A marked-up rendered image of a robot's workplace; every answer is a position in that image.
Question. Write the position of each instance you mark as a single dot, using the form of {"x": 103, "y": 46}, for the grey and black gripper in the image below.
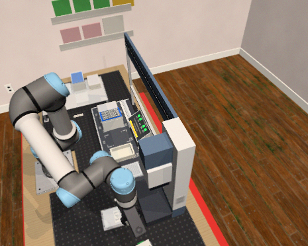
{"x": 123, "y": 218}

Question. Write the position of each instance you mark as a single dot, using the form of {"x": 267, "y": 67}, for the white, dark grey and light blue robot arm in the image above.
{"x": 48, "y": 94}

